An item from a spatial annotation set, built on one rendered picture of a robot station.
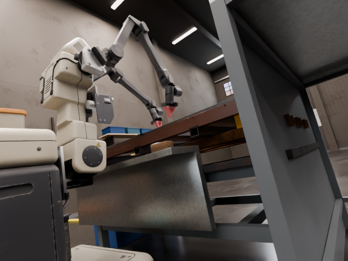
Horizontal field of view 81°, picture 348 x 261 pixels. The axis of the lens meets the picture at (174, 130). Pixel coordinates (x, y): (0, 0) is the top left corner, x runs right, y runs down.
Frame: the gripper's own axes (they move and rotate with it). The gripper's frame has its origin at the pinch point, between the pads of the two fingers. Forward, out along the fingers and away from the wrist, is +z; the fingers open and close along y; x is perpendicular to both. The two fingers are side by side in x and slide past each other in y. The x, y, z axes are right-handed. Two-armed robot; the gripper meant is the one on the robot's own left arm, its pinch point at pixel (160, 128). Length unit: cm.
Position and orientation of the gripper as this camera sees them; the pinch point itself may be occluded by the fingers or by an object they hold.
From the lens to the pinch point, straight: 175.7
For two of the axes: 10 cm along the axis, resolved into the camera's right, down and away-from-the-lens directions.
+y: -6.7, 4.9, 5.6
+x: -6.3, 0.2, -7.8
